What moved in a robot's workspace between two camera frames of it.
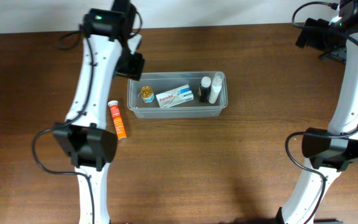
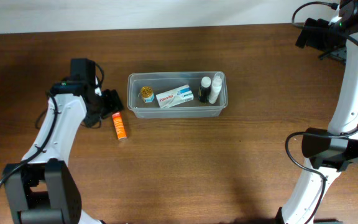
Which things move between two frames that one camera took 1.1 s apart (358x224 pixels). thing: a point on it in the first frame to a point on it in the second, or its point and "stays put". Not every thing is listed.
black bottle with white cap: x=204 y=92 stays put
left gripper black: x=135 y=71 to x=114 y=104
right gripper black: x=314 y=42 stays put
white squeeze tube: x=217 y=84 stays put
